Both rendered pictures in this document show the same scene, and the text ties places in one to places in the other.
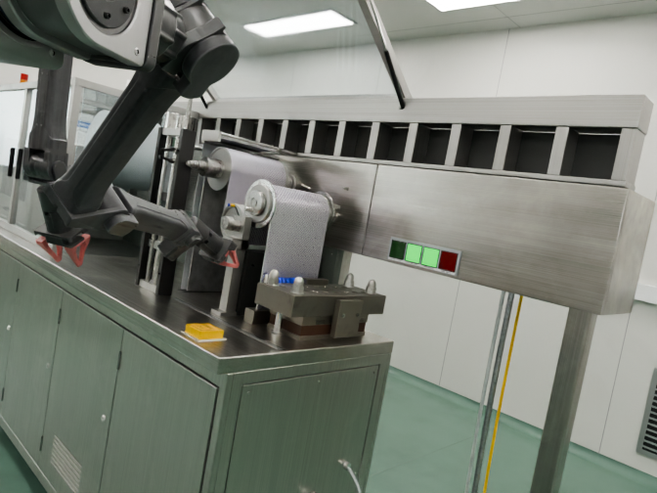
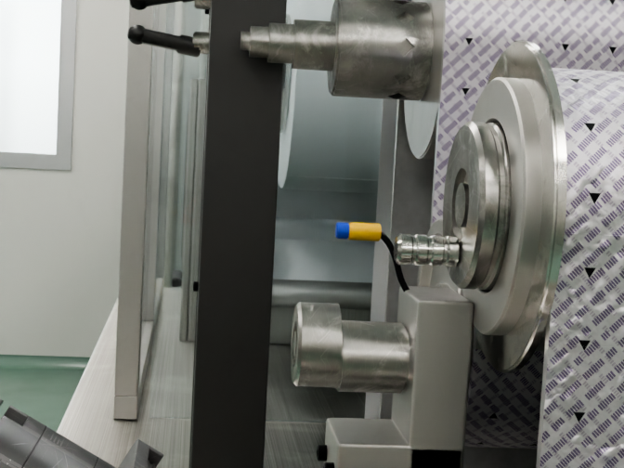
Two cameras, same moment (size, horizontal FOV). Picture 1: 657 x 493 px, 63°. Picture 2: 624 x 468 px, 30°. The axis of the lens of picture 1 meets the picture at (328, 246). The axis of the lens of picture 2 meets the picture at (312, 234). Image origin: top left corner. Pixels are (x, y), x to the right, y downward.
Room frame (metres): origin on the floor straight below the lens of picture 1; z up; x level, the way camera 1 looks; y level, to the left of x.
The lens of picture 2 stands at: (1.16, -0.05, 1.28)
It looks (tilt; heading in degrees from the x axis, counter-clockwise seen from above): 5 degrees down; 41
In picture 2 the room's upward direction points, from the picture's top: 3 degrees clockwise
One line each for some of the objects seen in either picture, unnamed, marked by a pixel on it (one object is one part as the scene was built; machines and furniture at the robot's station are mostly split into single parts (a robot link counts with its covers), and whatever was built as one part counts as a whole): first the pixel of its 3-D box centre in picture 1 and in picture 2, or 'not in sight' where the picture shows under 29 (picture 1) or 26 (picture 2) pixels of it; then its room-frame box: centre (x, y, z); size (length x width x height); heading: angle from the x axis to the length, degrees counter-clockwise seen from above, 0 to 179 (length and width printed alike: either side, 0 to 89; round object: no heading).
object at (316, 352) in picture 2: (227, 222); (315, 344); (1.58, 0.31, 1.18); 0.04 x 0.02 x 0.04; 47
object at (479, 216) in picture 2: (256, 202); (482, 205); (1.61, 0.23, 1.25); 0.07 x 0.02 x 0.07; 47
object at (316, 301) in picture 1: (324, 298); not in sight; (1.61, -0.01, 1.00); 0.40 x 0.16 x 0.06; 137
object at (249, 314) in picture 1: (284, 314); not in sight; (1.66, 0.10, 0.92); 0.28 x 0.04 x 0.04; 137
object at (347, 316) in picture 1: (347, 318); not in sight; (1.56, -0.09, 0.96); 0.10 x 0.03 x 0.11; 137
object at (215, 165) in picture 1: (211, 167); (378, 49); (1.77, 0.42, 1.33); 0.06 x 0.06 x 0.06; 47
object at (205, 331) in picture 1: (204, 331); not in sight; (1.33, 0.27, 0.91); 0.07 x 0.07 x 0.02; 47
